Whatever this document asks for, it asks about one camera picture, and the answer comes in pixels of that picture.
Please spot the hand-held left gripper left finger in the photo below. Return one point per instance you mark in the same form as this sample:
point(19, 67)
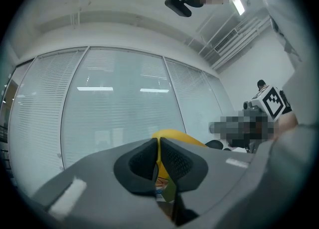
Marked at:
point(99, 173)

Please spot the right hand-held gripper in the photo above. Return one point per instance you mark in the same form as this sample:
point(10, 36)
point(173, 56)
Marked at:
point(270, 104)

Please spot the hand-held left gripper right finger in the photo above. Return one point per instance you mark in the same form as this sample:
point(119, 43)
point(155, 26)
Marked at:
point(211, 173)

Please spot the person's right forearm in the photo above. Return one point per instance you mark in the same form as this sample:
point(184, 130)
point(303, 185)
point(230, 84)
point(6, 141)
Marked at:
point(287, 124)

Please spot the black office chair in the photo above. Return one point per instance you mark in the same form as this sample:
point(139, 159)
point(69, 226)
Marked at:
point(214, 144)

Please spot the person's light grey shirt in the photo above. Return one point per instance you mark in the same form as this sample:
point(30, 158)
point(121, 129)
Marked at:
point(294, 148)

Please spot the yellow rounded object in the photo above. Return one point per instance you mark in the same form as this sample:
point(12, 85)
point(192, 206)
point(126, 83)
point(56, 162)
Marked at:
point(178, 136)

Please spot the glass partition with white blinds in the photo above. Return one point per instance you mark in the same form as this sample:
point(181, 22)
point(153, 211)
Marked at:
point(119, 103)

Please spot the white ceiling air vent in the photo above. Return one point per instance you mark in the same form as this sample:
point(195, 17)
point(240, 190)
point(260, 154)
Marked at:
point(225, 40)

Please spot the ceiling light panel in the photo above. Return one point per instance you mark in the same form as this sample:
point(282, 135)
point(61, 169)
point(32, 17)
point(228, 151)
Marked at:
point(238, 6)

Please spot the black head-worn camera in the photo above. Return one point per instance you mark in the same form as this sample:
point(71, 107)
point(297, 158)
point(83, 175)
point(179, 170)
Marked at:
point(178, 6)

